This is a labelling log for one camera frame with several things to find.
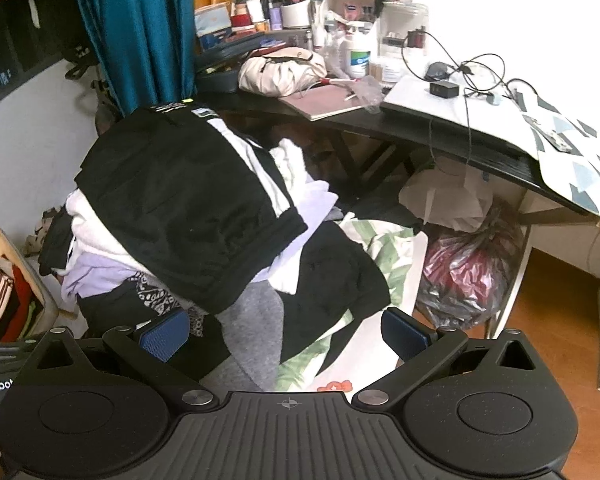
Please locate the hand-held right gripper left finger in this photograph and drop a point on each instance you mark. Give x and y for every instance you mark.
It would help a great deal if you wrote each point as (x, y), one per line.
(162, 337)

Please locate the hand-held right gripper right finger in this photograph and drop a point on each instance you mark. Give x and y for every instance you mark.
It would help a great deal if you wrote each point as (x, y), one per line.
(403, 336)

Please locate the black white-striped garment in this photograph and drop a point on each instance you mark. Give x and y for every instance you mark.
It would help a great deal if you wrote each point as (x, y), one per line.
(180, 200)

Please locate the black white patterned cloth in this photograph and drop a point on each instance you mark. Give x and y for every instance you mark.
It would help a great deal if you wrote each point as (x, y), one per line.
(152, 297)

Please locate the dark plastic trash bag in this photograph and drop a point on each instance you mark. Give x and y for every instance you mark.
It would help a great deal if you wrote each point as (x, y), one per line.
(459, 270)

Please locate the plain black garment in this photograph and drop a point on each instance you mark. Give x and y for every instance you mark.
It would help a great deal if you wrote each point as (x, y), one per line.
(330, 290)

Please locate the grey garment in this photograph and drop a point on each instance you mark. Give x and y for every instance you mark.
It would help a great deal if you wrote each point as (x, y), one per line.
(250, 340)

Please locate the white fleece garment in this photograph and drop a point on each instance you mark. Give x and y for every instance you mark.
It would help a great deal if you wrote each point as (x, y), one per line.
(90, 240)

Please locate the white plastic bag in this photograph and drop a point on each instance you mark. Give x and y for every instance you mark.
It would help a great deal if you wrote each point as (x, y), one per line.
(444, 200)

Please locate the pale lilac garment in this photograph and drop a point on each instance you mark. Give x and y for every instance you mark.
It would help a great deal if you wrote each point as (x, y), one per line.
(312, 205)

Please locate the white cabinet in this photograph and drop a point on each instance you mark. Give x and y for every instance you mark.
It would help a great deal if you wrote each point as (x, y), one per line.
(569, 245)

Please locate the black desk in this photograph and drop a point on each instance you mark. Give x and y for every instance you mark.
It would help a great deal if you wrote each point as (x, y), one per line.
(504, 165)

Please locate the silver laptop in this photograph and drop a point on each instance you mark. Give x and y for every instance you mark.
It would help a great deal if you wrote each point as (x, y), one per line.
(419, 97)

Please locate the geometric patterned tablecloth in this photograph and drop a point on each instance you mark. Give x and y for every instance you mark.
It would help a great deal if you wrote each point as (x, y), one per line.
(569, 160)

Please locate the crumpled clear plastic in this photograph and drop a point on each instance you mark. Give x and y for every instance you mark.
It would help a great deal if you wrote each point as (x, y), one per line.
(367, 91)

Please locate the black charger block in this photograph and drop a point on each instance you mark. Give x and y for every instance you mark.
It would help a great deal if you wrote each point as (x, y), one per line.
(444, 89)

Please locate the pink notebook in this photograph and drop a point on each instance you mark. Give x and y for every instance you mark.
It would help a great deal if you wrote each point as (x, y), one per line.
(320, 100)

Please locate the dark zip case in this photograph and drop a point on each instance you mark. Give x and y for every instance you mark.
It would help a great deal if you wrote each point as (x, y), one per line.
(220, 80)

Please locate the dark computer mouse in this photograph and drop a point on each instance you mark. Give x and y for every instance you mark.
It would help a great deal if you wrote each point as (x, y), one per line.
(437, 71)

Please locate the white lotion bottle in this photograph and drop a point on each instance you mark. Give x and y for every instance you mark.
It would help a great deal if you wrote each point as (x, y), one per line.
(356, 60)

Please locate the cream fabric bag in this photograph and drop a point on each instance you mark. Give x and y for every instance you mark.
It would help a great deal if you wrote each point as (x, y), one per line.
(280, 77)

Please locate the teal curtain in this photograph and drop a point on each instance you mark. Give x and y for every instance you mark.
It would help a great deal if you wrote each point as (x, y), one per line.
(140, 25)

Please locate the clear glass jar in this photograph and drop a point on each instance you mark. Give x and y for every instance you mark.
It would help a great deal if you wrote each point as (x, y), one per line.
(402, 22)

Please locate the blue box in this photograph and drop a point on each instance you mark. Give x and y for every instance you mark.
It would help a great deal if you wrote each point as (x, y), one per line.
(212, 22)

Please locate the white brush holder cup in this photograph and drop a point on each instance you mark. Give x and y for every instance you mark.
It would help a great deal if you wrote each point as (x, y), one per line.
(296, 14)

